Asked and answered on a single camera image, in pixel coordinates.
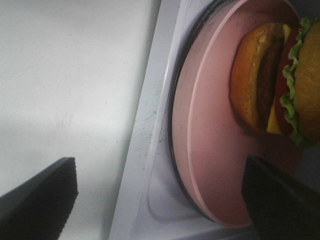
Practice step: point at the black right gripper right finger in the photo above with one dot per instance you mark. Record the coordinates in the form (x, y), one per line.
(280, 207)

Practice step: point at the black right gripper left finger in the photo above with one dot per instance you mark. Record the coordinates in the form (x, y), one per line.
(39, 208)

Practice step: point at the pink round plate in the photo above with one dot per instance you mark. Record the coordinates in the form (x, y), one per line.
(211, 143)

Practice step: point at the burger with lettuce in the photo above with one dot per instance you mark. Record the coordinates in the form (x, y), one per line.
(275, 80)

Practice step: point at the white microwave oven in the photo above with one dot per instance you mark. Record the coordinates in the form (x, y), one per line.
(150, 203)

